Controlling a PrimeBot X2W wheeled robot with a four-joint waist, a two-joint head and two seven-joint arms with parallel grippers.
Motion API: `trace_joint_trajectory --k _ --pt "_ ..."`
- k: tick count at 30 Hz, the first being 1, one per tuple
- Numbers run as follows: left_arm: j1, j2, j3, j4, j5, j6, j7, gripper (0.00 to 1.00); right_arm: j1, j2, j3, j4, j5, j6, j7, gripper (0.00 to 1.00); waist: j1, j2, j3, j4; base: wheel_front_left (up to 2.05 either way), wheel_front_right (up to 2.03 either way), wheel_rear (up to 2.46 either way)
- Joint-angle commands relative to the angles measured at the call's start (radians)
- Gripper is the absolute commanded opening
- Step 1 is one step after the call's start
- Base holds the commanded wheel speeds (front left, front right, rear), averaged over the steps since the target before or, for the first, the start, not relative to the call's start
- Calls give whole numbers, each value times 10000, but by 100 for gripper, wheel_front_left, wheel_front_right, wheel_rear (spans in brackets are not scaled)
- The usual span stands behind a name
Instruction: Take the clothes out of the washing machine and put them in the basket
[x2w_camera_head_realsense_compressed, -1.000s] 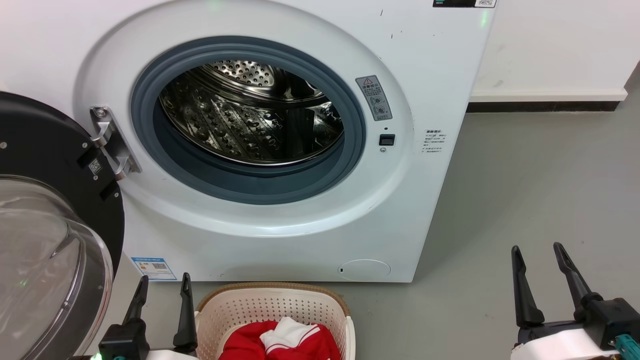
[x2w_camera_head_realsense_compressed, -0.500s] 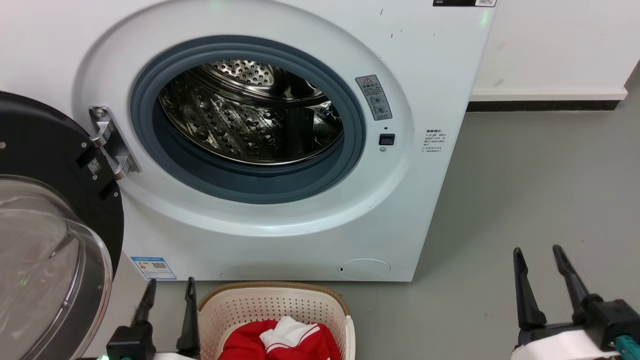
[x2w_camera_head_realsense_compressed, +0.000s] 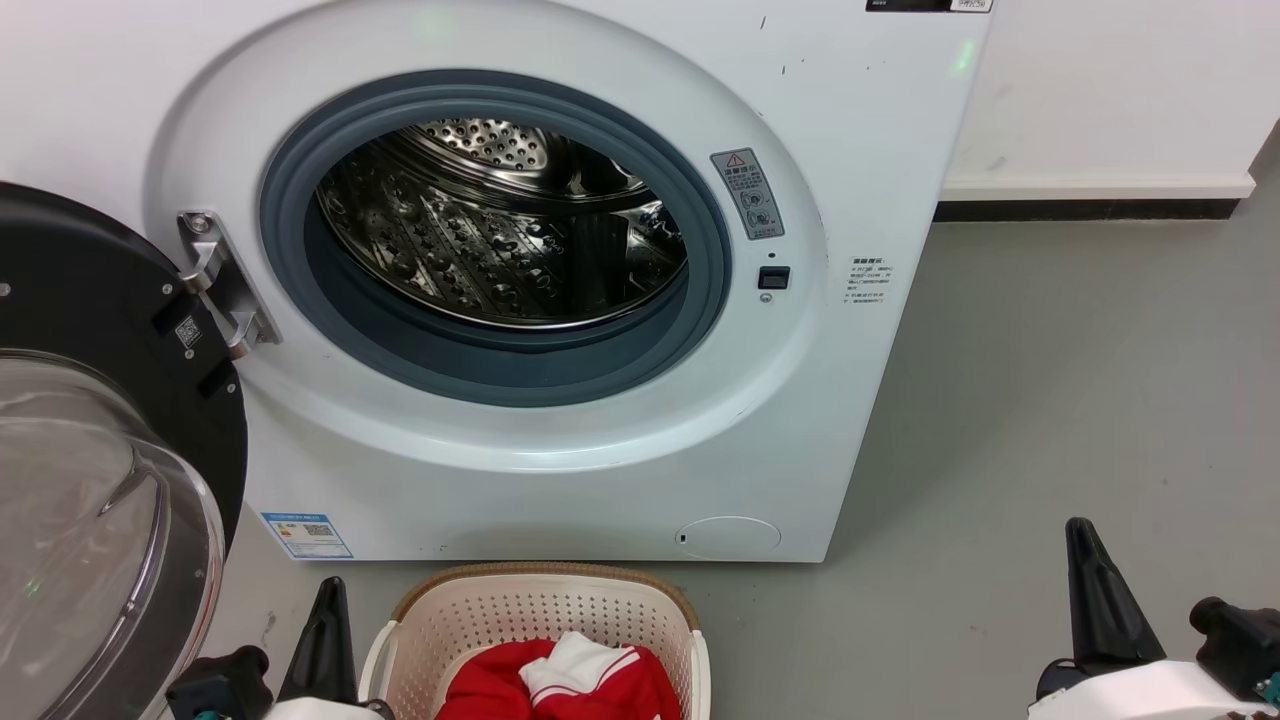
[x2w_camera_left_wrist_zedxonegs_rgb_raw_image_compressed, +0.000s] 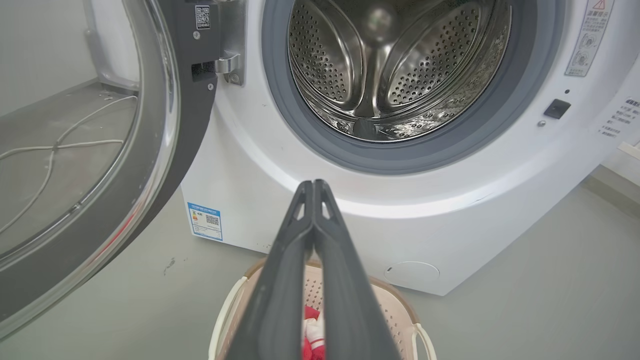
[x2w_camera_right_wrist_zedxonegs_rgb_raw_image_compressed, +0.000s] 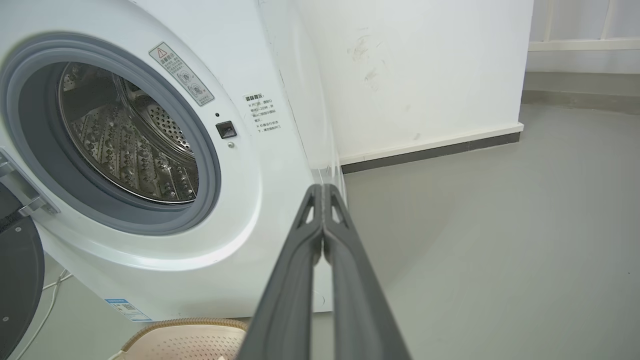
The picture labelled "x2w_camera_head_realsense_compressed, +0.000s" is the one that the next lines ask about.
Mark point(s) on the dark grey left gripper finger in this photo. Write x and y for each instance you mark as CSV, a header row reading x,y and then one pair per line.
x,y
325,650

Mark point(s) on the red garment with white stripes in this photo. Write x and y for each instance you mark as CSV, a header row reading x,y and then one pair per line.
x,y
490,690

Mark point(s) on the white right wrist camera cover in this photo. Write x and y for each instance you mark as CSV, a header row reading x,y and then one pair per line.
x,y
1150,695

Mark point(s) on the white front-load washing machine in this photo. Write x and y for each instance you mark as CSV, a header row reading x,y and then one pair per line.
x,y
850,400

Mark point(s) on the silver metal door hinge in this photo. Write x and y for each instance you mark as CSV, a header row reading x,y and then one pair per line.
x,y
222,288

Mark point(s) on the black left wrist knob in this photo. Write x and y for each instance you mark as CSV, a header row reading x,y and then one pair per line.
x,y
220,685

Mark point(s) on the stainless steel washing machine drum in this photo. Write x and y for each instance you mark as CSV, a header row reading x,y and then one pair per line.
x,y
480,240

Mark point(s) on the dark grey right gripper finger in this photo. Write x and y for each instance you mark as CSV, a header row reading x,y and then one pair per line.
x,y
1105,610

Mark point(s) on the black control panel strip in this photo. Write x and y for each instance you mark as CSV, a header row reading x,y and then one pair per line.
x,y
930,5

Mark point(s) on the black wrist knob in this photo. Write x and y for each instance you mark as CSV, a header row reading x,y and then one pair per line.
x,y
1240,645
220,685

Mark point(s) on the grey rubber door gasket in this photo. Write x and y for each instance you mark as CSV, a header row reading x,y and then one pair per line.
x,y
500,372

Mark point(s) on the black floor skirting strip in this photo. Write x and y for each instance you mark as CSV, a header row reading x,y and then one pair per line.
x,y
1090,210

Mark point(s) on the small white text sticker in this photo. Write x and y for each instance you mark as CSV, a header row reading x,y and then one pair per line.
x,y
870,281

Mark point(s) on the white QR code sticker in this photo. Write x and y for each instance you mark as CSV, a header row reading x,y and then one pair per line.
x,y
189,331

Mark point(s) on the grey warning label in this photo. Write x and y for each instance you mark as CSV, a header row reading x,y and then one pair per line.
x,y
748,194

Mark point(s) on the black washer door with glass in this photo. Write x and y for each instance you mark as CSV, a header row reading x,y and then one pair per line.
x,y
90,280

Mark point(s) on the black door latch socket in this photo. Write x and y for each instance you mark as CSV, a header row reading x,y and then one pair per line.
x,y
773,278

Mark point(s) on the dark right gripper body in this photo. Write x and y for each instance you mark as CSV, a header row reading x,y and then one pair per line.
x,y
1055,680

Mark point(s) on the white wrist camera cover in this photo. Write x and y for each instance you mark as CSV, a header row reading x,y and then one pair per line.
x,y
1150,695
320,711

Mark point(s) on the round drain filter cover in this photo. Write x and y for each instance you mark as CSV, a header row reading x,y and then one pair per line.
x,y
728,538

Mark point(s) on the white left wrist camera cover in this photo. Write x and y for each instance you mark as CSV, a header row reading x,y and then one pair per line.
x,y
320,711

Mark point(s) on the black right wrist knob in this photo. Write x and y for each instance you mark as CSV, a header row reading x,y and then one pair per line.
x,y
1240,645

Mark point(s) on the blue energy label sticker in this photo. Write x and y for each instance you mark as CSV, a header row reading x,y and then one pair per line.
x,y
306,535

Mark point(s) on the white wall baseboard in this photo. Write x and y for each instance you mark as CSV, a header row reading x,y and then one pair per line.
x,y
1100,187

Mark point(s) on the cream perforated laundry basket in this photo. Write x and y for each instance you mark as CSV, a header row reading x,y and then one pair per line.
x,y
540,605

